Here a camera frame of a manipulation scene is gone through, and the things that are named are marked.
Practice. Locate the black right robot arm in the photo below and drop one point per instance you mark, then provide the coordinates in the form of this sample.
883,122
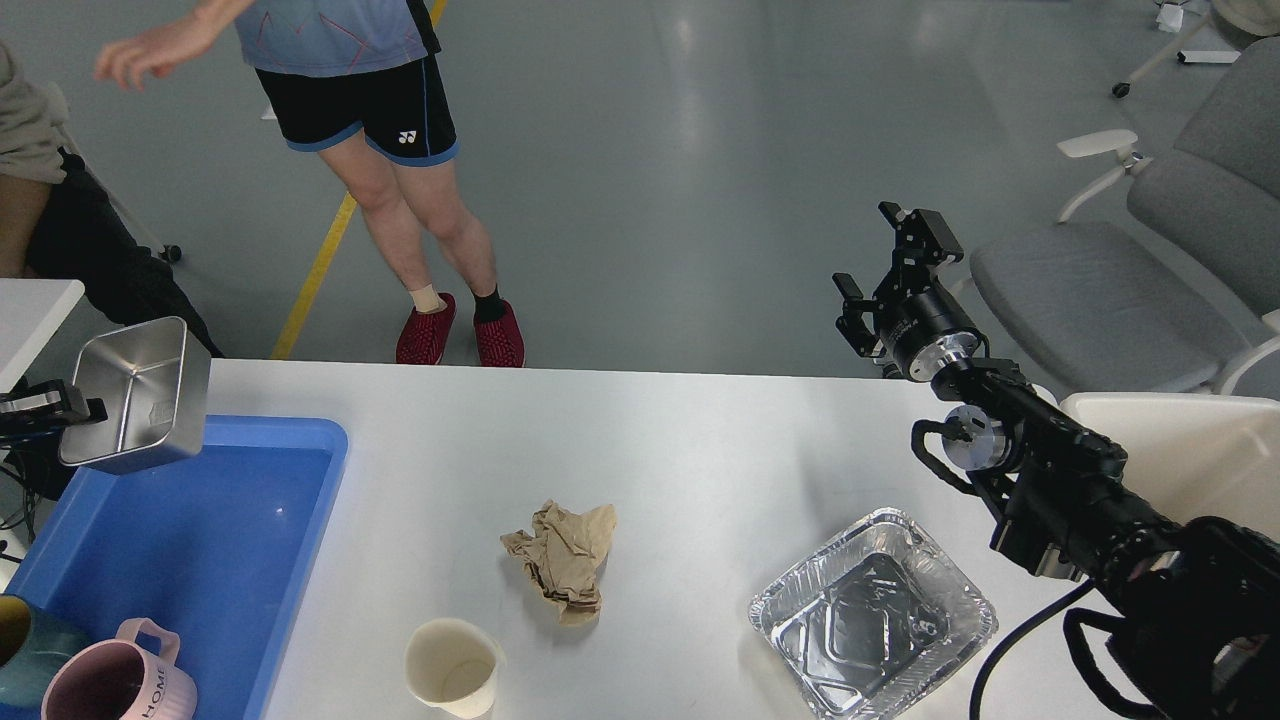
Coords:
1196,605

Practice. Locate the blue plastic bin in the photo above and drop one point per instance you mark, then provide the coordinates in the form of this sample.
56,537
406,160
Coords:
216,548

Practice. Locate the cream waste bin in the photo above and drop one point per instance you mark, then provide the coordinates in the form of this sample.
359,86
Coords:
1193,455

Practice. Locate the white chair base far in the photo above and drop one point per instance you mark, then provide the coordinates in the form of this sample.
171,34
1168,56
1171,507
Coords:
1184,20

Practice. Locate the aluminium foil tray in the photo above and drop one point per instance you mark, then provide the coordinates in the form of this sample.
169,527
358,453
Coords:
874,620

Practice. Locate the seated person at left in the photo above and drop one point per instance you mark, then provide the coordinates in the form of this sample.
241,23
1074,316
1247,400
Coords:
57,221

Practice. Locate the pink plastic mug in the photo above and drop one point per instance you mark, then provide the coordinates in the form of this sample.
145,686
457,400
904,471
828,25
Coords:
133,675

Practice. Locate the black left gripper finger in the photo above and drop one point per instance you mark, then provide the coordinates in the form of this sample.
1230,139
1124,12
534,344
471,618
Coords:
52,405

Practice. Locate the crumpled brown paper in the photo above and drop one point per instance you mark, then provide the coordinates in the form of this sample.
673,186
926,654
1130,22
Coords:
562,555

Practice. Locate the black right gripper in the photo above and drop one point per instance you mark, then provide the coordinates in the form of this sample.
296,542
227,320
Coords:
916,326

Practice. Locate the white side table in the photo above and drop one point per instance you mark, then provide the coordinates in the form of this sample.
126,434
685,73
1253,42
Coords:
32,310

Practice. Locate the grey office chair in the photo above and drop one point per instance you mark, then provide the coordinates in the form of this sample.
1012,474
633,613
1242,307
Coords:
1160,275

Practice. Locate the square stainless steel tray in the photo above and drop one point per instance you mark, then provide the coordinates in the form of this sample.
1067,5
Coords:
152,380

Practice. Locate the cream paper cup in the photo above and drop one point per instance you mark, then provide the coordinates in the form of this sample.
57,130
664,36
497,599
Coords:
454,665

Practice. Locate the standing person in shorts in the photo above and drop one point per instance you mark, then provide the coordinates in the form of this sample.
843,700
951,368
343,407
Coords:
357,82

